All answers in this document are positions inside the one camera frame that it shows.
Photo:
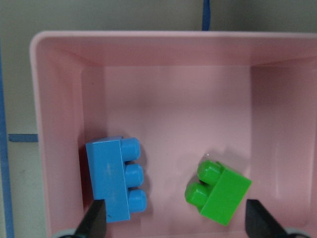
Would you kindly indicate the pink plastic box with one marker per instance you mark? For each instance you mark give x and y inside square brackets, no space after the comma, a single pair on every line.
[246,99]

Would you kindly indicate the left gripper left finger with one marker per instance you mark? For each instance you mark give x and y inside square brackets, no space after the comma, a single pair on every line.
[93,225]

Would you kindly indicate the green toy block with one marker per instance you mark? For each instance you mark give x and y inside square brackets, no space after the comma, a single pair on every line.
[219,191]

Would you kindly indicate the blue toy block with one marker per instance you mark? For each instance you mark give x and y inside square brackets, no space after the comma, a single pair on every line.
[116,177]

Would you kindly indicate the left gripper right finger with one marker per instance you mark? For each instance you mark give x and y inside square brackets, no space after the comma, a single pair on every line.
[259,223]

